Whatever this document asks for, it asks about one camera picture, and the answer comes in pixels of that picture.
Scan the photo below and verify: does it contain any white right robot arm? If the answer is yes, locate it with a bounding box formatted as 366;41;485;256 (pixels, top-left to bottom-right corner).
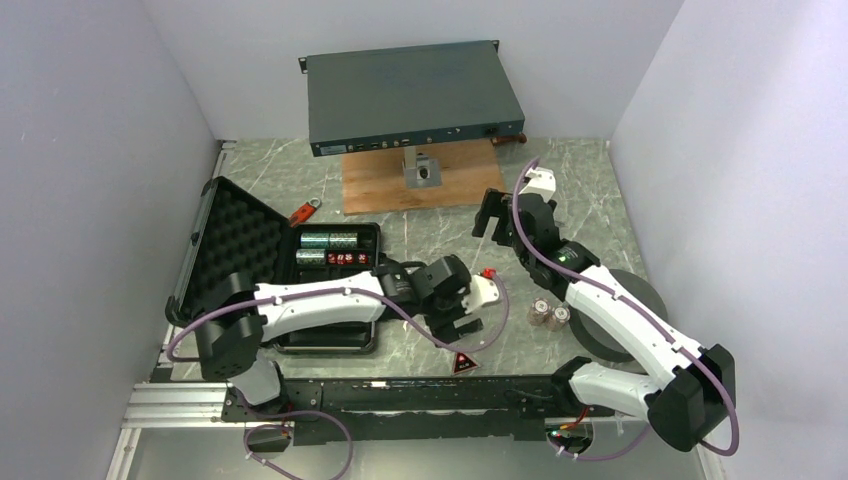
472;189;740;456

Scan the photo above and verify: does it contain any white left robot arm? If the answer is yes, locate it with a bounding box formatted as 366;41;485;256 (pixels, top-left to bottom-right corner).
194;255;504;420

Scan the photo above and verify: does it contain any black poker set case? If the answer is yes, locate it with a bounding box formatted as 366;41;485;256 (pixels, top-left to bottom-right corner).
165;177;385;327

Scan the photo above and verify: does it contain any black triangular all-in button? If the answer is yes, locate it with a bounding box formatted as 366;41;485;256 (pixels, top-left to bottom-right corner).
451;352;480;376

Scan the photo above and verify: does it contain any orange poker chip stack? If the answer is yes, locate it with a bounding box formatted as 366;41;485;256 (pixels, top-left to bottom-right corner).
527;298;552;326
543;305;571;332

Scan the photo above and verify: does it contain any wooden board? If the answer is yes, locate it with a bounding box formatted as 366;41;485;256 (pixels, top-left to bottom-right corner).
341;140;505;215

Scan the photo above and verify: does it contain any large grey spool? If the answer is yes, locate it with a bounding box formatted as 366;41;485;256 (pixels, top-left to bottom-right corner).
568;269;669;364

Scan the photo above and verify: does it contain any green poker chip stack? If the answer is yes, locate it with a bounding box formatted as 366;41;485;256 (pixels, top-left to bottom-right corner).
299;232;330;249

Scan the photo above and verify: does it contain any grey rack server unit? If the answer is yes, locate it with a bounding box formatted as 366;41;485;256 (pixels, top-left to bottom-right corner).
300;40;525;157

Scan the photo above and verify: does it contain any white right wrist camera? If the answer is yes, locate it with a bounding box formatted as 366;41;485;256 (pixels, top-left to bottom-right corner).
519;167;557;202

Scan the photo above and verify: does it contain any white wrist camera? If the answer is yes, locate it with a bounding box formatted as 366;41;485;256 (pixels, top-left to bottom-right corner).
461;274;503;315
519;167;557;202

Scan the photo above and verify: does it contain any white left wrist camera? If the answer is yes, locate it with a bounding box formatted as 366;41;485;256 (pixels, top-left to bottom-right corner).
461;274;503;315

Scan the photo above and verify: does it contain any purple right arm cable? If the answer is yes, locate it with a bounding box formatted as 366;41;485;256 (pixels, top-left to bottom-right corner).
511;156;740;464

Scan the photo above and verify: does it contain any metal stand bracket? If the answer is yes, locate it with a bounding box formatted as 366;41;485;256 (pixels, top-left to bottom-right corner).
403;146;442;189

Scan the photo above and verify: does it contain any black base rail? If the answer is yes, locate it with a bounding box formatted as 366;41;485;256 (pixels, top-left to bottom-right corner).
218;374;617;446

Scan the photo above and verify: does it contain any red handled wrench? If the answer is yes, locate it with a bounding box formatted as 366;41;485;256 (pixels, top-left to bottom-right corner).
288;197;322;227

